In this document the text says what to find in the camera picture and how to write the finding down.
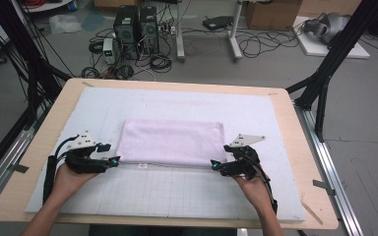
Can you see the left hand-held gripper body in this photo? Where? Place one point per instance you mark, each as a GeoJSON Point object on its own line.
{"type": "Point", "coordinates": [83, 142]}

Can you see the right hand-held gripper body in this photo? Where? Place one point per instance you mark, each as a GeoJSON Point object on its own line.
{"type": "Point", "coordinates": [247, 140]}

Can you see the pink butterfly print towel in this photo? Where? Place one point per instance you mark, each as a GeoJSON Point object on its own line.
{"type": "Point", "coordinates": [170, 141]}

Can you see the person's left hand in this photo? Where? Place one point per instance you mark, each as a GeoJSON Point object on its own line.
{"type": "Point", "coordinates": [67, 183]}

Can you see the person's right hand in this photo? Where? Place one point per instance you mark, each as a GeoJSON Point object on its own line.
{"type": "Point", "coordinates": [259, 193]}

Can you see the white foam mat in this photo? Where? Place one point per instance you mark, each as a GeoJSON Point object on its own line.
{"type": "Point", "coordinates": [242, 114]}

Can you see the wooden table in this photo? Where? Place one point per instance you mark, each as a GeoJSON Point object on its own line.
{"type": "Point", "coordinates": [300, 147]}

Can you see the grey tape strip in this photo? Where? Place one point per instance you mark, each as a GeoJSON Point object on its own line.
{"type": "Point", "coordinates": [19, 168]}
{"type": "Point", "coordinates": [323, 187]}

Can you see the person's dark clothing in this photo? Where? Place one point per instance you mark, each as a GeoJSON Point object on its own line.
{"type": "Point", "coordinates": [160, 231]}

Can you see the white power supply box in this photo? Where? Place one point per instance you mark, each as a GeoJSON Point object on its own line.
{"type": "Point", "coordinates": [108, 50]}

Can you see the white desk leg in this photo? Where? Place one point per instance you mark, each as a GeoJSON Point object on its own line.
{"type": "Point", "coordinates": [234, 39]}
{"type": "Point", "coordinates": [179, 39]}

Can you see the white floor board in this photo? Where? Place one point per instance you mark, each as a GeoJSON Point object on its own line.
{"type": "Point", "coordinates": [315, 49]}

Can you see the black computer tower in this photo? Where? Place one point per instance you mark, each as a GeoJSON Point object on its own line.
{"type": "Point", "coordinates": [149, 31]}
{"type": "Point", "coordinates": [126, 32]}

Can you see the clear plastic bag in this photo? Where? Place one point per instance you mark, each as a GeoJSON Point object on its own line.
{"type": "Point", "coordinates": [65, 24]}

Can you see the flat black box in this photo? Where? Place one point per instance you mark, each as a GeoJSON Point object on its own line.
{"type": "Point", "coordinates": [218, 23]}

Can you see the brown cardboard box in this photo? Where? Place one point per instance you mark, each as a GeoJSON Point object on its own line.
{"type": "Point", "coordinates": [272, 14]}

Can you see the grey helmet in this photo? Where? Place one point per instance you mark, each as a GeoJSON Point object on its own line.
{"type": "Point", "coordinates": [328, 28]}

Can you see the white round table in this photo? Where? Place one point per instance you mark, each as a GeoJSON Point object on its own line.
{"type": "Point", "coordinates": [52, 6]}

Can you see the aluminium rail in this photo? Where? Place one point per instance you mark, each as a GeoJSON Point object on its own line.
{"type": "Point", "coordinates": [13, 152]}
{"type": "Point", "coordinates": [323, 160]}

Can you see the black metal frame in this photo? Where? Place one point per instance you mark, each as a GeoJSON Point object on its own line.
{"type": "Point", "coordinates": [34, 65]}
{"type": "Point", "coordinates": [321, 75]}

